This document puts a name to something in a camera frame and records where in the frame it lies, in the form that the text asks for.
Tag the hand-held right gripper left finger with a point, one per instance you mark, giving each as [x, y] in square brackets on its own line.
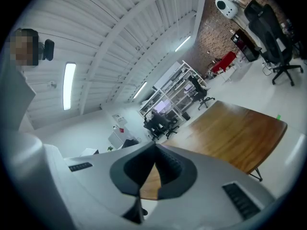
[100, 188]

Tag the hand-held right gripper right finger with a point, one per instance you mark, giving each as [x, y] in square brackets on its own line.
[211, 205]

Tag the green potted plant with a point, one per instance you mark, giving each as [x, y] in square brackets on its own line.
[110, 149]

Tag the grey metal cabinet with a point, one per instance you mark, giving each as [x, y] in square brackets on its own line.
[118, 139]

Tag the black computer case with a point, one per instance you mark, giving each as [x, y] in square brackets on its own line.
[129, 143]

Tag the wooden table with metal legs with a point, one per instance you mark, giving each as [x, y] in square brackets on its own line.
[227, 133]

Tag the black waste bin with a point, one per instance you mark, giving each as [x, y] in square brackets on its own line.
[186, 116]

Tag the large pink-lit monitor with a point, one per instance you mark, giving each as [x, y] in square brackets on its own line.
[161, 106]

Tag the long ceiling light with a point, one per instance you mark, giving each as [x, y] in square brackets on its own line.
[69, 85]
[182, 43]
[140, 90]

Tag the black high-back office chair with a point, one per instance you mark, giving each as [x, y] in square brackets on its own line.
[200, 90]

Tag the white shelving unit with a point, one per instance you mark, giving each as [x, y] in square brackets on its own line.
[177, 90]

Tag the table with red cloth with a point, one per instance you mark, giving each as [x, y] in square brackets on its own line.
[225, 60]

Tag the person's head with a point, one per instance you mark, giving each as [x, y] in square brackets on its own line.
[26, 47]

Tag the black cabinet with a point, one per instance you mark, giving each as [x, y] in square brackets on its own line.
[244, 44]

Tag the black mesh office chair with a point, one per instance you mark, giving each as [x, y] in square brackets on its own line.
[271, 32]

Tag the black head camera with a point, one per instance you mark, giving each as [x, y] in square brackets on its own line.
[49, 49]

